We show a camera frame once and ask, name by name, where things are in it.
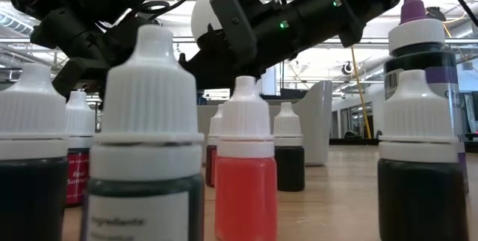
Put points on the grey plastic bin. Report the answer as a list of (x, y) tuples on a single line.
[(317, 129)]

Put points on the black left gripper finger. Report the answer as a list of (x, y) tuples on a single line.
[(86, 77)]

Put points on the small dark red dropper bottle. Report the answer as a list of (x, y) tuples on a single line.
[(215, 129)]

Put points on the large purple-tipped coloring bottle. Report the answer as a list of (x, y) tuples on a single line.
[(414, 36)]

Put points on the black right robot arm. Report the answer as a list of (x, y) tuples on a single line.
[(317, 21)]

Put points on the small Red Sunset dropper bottle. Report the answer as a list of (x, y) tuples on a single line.
[(78, 121)]

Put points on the black aluminium table frame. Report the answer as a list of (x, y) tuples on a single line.
[(354, 142)]

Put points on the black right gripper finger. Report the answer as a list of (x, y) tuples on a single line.
[(231, 77)]

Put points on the small bottle with ingredients label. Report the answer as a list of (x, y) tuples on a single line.
[(149, 103)]

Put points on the small orange-red dropper bottle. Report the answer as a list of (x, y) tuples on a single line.
[(244, 196)]

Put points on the black perforated equipment case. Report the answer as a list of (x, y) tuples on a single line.
[(298, 93)]

